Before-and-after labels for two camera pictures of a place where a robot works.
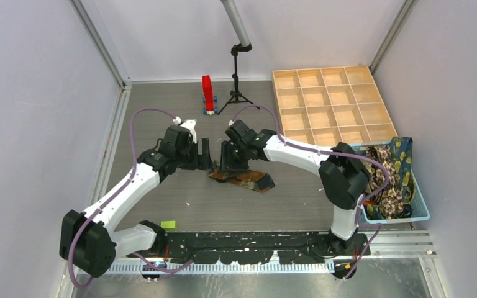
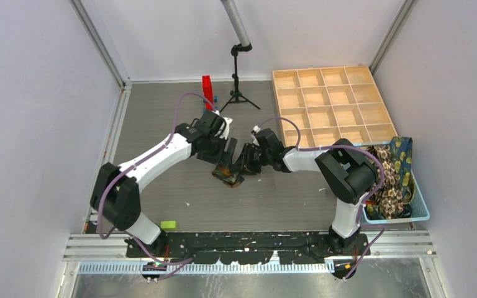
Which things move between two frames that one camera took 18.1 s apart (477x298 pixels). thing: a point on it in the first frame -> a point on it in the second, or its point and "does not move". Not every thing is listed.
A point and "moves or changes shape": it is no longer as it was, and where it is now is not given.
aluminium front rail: (387, 244) does not move
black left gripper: (202, 160) -> (215, 159)
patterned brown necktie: (259, 181) moves or changes shape
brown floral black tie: (392, 198) does not move
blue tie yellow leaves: (402, 147) does not move
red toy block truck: (209, 99) does not move
